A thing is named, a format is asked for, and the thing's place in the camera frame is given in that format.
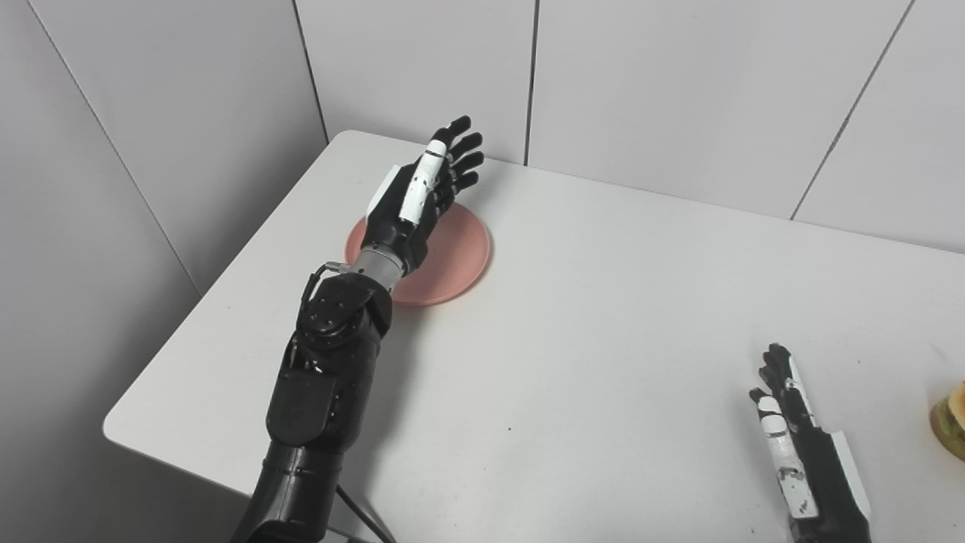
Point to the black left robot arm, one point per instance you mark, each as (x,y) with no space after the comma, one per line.
(324,377)

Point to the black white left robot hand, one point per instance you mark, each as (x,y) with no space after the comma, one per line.
(392,219)

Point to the pink round plate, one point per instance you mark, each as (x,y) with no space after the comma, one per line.
(460,249)

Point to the toy hamburger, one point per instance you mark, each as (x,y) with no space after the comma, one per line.
(951,426)

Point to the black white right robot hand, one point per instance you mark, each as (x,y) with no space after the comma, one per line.
(825,483)

